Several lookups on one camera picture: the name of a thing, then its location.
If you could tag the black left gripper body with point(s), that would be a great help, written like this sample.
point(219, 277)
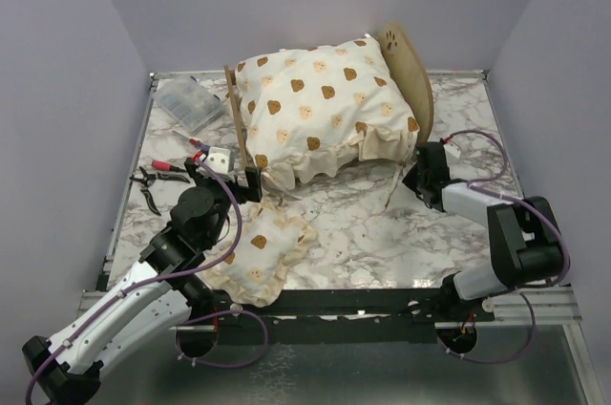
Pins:
point(243, 193)

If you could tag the wooden pet bed frame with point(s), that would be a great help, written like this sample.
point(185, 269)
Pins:
point(406, 69)

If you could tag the blue handled screwdriver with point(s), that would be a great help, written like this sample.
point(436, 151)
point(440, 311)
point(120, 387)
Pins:
point(194, 142)

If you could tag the small bear print pillow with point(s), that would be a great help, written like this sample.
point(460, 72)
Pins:
point(271, 244)

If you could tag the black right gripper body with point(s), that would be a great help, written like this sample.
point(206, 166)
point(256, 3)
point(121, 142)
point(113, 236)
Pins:
point(415, 179)

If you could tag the black front mounting rail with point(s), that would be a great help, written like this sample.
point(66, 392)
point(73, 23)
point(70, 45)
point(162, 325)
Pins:
point(334, 316)

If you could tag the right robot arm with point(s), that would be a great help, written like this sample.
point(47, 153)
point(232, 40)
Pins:
point(524, 240)

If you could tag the clear plastic screw box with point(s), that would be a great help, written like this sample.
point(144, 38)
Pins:
point(188, 102)

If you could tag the large bear print cushion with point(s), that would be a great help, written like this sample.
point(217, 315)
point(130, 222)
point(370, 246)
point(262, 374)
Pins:
point(310, 112)

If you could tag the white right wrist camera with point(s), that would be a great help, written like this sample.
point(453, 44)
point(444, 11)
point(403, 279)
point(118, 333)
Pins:
point(452, 151)

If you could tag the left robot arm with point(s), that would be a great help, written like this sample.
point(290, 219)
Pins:
point(160, 290)

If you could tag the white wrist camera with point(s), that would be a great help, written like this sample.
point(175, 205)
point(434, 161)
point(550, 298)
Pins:
point(220, 160)
point(452, 151)

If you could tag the red handled screwdriver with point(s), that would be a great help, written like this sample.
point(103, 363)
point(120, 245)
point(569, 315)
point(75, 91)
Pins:
point(167, 167)

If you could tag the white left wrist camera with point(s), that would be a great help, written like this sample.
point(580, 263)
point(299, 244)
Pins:
point(220, 160)

